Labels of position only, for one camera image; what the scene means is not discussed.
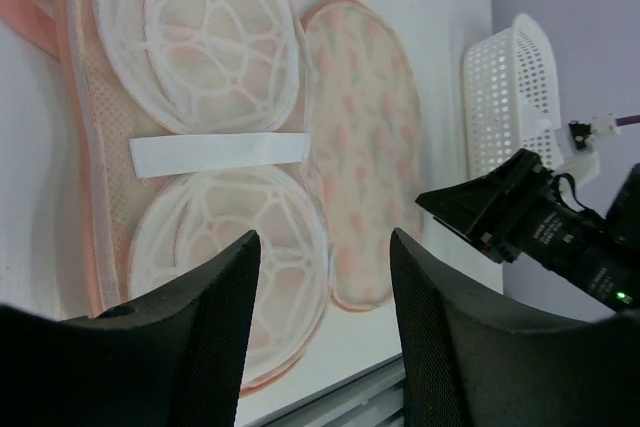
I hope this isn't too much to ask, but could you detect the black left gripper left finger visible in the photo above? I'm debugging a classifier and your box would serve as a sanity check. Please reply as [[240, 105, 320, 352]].
[[1, 231, 261, 426]]

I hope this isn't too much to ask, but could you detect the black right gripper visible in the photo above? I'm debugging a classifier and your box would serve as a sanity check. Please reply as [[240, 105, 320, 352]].
[[415, 149, 639, 312]]

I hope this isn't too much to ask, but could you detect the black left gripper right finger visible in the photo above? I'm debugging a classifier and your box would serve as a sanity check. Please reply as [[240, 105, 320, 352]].
[[390, 229, 639, 426]]

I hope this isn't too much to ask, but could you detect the floral mesh laundry bag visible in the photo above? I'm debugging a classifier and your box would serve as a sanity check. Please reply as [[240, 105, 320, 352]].
[[1, 0, 424, 396]]

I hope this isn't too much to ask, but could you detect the white perforated plastic basket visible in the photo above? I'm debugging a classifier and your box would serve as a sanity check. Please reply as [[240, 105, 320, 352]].
[[462, 14, 563, 179]]

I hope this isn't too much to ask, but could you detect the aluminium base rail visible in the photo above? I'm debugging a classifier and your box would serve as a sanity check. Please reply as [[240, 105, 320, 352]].
[[250, 355, 406, 426]]

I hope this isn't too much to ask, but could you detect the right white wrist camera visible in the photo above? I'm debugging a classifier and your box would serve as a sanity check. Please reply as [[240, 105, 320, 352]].
[[550, 114, 621, 187]]

